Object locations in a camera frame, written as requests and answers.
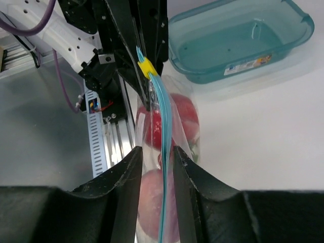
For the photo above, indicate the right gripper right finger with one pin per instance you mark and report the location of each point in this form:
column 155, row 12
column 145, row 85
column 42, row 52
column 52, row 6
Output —
column 212, row 211

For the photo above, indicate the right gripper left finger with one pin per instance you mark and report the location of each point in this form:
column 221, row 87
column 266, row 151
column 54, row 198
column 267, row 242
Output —
column 101, row 210

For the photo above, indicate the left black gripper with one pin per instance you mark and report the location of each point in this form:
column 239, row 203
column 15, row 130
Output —
column 123, row 26

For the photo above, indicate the pink fake peach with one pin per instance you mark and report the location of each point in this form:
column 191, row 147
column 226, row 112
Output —
column 149, row 208

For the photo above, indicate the red fake apple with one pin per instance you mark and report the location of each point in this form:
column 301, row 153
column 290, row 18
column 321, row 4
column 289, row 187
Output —
column 188, row 116

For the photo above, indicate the clear zip top bag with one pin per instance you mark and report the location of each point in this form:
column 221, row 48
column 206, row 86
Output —
column 160, row 88

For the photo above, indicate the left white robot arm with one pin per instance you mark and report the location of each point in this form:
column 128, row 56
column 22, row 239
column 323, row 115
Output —
column 98, row 38

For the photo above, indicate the teal plastic bin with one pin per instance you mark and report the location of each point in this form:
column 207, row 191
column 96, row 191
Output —
column 225, row 38

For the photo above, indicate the aluminium mounting rail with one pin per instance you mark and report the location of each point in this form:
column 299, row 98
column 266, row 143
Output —
column 22, row 63

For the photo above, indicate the white slotted cable duct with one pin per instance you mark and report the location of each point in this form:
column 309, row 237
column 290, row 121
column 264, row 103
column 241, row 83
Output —
column 96, row 135

